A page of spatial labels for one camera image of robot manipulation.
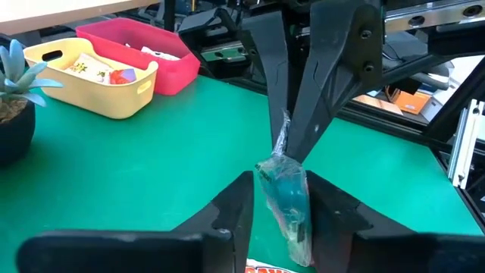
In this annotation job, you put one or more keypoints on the pale Sour Patch Kids pack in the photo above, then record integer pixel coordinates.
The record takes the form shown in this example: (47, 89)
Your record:
(89, 68)

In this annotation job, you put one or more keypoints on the red plastic bin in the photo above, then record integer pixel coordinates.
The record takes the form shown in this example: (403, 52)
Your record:
(178, 76)

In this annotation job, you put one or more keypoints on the brown cardboard piece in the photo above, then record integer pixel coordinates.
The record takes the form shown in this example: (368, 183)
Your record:
(375, 103)

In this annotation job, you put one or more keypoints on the light wooden desk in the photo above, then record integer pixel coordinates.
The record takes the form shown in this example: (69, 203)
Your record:
(57, 11)

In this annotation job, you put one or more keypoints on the small succulent in black pot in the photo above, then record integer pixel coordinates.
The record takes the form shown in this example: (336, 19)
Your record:
(15, 125)

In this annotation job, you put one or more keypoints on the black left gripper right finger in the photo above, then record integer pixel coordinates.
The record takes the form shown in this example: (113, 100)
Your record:
(329, 220)

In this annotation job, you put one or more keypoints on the pale yellow plastic bin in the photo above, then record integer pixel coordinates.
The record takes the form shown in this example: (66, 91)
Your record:
(113, 98)

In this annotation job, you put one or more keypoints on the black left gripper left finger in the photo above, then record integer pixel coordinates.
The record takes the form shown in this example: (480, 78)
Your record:
(235, 204)

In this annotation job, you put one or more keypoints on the narrow white red candy wrapper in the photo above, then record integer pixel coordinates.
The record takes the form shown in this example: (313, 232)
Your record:
(269, 267)

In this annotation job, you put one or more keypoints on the white red candy pack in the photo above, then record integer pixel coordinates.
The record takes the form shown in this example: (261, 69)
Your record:
(159, 54)

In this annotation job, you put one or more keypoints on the clear teal candy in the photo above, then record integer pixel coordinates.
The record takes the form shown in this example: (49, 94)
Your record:
(286, 189)

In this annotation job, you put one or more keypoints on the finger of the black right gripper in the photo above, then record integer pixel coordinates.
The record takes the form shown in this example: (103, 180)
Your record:
(274, 76)
(333, 76)

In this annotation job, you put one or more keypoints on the silver aluminium extrusion bar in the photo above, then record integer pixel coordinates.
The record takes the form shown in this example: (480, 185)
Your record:
(468, 144)

